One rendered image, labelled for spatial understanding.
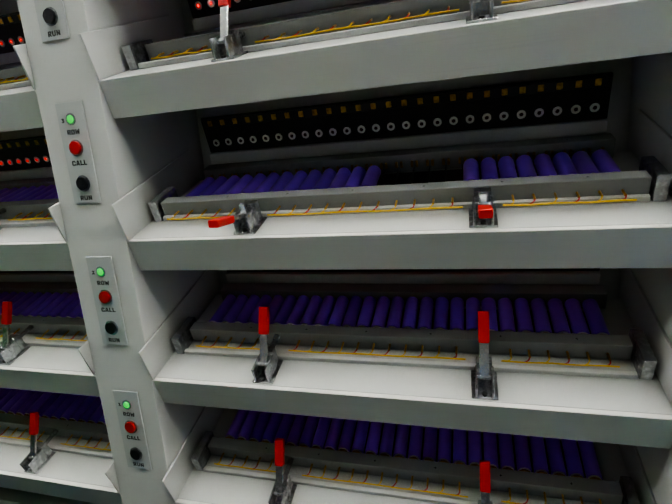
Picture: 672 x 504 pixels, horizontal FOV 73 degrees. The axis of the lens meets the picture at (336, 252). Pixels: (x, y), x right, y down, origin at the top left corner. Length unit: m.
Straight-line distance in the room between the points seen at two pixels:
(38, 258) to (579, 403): 0.70
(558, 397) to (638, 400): 0.08
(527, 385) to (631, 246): 0.18
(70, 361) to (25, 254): 0.17
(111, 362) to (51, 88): 0.36
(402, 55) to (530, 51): 0.12
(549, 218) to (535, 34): 0.17
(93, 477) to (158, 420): 0.20
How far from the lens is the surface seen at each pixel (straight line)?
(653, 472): 0.67
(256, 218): 0.55
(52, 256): 0.73
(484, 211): 0.41
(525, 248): 0.49
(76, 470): 0.90
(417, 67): 0.48
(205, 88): 0.55
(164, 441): 0.73
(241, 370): 0.63
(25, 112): 0.72
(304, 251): 0.51
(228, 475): 0.77
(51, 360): 0.82
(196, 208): 0.62
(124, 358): 0.69
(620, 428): 0.57
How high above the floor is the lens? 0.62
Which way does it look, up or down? 12 degrees down
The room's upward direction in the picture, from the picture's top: 5 degrees counter-clockwise
